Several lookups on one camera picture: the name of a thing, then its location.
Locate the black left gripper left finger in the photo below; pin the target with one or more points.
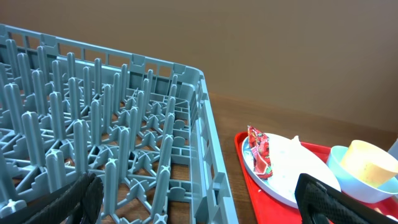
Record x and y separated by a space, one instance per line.
79 202

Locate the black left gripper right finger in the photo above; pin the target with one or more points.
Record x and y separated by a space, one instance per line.
318 203

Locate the light blue bowl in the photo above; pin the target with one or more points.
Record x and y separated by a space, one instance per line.
354 187

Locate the white napkin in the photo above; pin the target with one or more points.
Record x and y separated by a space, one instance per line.
287 161

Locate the yellow plastic cup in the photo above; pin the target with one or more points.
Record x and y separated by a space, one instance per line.
369 163

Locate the red snack wrapper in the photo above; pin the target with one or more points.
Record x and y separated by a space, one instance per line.
259 144

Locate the grey plastic dishwasher rack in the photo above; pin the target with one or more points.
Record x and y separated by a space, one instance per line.
143 125

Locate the light blue round plate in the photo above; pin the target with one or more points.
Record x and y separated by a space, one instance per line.
314 166

